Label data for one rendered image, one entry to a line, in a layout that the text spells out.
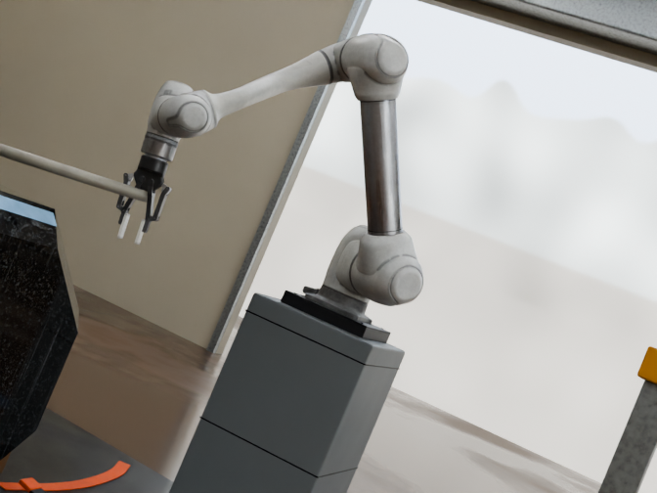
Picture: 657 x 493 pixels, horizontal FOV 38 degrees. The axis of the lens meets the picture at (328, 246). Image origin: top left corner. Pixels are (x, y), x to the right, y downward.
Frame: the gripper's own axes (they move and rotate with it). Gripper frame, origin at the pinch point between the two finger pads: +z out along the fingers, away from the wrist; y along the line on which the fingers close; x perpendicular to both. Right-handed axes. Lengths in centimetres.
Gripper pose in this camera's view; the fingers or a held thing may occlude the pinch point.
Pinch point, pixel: (132, 229)
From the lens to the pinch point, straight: 260.9
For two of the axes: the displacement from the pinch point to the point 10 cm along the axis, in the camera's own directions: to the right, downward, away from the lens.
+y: -9.5, -3.1, 0.9
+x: -0.9, -0.3, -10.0
